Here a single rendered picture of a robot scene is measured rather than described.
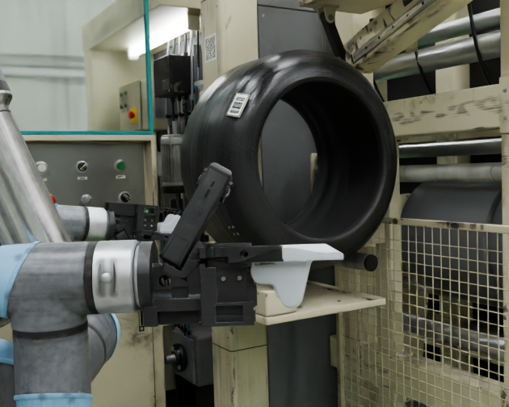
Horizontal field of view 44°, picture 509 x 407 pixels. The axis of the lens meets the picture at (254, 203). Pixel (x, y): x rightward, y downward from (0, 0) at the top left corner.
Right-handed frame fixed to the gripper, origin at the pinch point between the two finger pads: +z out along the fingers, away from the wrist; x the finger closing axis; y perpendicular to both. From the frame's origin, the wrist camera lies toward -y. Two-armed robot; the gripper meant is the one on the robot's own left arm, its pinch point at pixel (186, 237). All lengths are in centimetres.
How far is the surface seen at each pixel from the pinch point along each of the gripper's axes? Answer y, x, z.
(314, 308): -15.2, -10.4, 31.2
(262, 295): -11.9, -10.5, 15.6
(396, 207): 12, 20, 84
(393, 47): 58, 2, 61
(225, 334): -29.6, 27.9, 27.8
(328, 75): 42, -12, 29
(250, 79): 38.1, -8.2, 9.4
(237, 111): 29.9, -10.4, 5.4
